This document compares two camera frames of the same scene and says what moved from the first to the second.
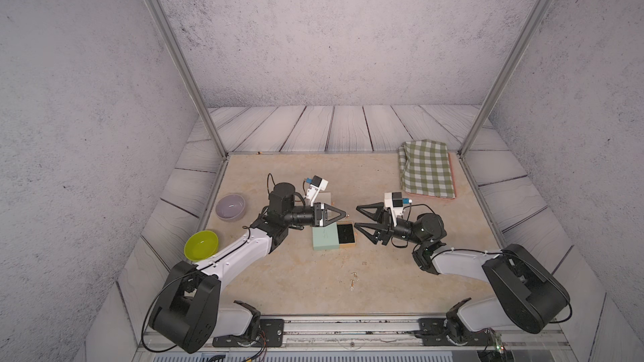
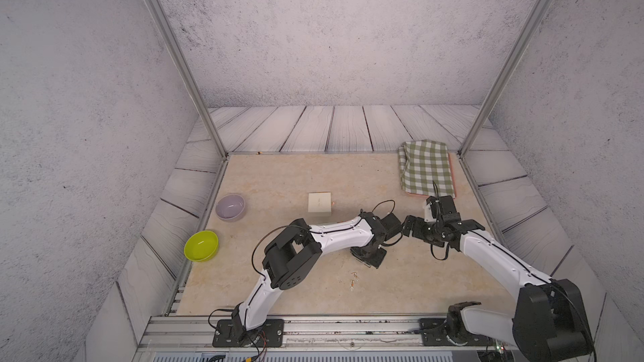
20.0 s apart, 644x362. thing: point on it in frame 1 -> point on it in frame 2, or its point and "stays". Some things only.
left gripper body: x=316 y=221 -> x=372 y=258
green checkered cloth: x=424 y=168 stays
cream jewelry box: x=324 y=197 stays
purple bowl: x=231 y=207 stays
